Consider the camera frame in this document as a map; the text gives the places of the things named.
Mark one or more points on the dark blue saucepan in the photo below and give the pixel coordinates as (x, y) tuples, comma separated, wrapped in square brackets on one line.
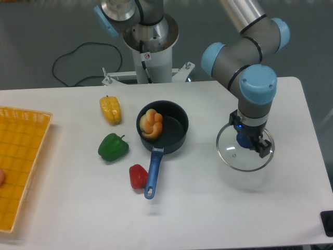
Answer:
[(175, 127)]

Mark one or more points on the green bell pepper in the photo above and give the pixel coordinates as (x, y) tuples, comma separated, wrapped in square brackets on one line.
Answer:
[(113, 147)]

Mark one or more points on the glass pot lid blue knob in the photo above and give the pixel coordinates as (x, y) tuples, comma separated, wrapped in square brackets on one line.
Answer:
[(239, 158)]

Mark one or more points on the yellow bell pepper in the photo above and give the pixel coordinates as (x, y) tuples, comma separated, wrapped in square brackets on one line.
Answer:
[(110, 109)]

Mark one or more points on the braided bread roll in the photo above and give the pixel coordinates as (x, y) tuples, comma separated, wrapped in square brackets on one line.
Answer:
[(151, 124)]

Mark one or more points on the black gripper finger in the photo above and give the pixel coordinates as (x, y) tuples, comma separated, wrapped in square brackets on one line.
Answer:
[(261, 146)]

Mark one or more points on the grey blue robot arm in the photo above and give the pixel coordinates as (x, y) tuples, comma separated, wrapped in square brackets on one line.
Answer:
[(237, 67)]

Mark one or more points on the black object at table edge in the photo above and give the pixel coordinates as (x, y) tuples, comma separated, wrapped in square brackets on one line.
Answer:
[(327, 221)]

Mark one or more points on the yellow woven basket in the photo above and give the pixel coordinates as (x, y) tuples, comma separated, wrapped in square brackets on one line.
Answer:
[(22, 135)]

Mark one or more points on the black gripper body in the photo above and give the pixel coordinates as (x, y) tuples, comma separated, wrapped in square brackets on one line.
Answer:
[(246, 135)]

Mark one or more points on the red bell pepper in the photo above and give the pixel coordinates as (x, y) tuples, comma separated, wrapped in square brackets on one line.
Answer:
[(138, 177)]

